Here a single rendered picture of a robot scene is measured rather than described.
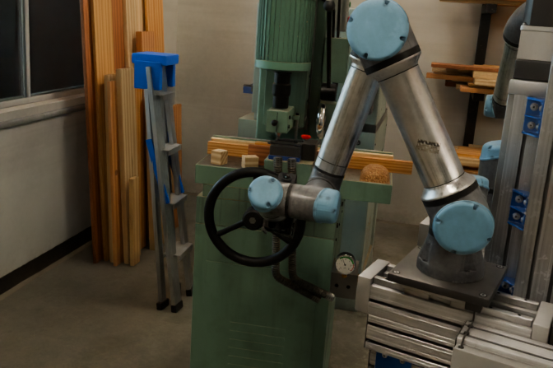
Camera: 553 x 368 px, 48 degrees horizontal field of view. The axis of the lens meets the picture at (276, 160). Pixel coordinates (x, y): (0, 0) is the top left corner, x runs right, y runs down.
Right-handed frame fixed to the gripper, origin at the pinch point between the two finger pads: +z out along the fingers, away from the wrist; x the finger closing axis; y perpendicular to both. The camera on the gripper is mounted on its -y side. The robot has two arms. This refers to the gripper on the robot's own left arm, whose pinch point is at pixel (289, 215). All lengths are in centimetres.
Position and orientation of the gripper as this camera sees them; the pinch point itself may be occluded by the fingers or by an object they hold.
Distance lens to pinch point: 166.2
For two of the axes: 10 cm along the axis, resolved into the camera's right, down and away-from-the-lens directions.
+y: -1.8, 9.5, -2.6
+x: 9.7, 1.3, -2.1
